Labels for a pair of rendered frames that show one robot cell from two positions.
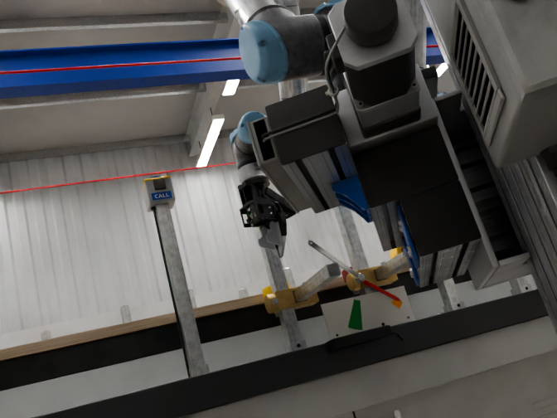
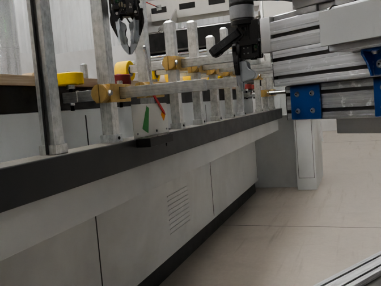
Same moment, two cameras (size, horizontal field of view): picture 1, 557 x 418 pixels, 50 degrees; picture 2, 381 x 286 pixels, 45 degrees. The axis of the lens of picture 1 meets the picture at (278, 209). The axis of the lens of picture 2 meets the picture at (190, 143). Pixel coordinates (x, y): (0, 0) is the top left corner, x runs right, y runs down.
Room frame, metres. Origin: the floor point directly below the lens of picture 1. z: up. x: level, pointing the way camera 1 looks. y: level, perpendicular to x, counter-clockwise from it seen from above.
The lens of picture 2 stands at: (0.57, 0.85, 0.79)
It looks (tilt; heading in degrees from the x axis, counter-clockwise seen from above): 5 degrees down; 312
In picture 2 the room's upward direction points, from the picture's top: 5 degrees counter-clockwise
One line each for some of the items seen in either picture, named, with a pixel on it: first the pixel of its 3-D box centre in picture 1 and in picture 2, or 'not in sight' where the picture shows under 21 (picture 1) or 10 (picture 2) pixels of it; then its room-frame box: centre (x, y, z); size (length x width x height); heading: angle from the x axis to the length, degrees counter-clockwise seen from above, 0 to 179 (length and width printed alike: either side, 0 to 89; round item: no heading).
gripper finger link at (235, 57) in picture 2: not in sight; (237, 61); (1.41, -0.31, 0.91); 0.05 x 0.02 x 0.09; 112
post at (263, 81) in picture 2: not in sight; (264, 87); (2.43, -2.03, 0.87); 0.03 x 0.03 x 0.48; 22
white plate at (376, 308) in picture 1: (369, 312); (151, 119); (1.65, -0.16, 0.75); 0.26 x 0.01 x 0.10; 112
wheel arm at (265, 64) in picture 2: not in sight; (219, 68); (1.96, -0.92, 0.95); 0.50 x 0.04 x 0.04; 22
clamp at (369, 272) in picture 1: (370, 278); (148, 89); (1.69, -0.20, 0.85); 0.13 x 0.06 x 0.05; 112
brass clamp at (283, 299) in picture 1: (291, 298); (111, 93); (1.60, 0.03, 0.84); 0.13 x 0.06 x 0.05; 112
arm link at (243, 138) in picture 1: (258, 132); not in sight; (1.41, 0.00, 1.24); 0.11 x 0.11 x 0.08; 15
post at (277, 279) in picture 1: (278, 281); (105, 74); (1.59, 0.05, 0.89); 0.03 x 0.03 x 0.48; 22
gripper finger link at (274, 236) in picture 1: (274, 239); (133, 35); (1.49, 0.03, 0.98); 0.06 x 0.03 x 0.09; 133
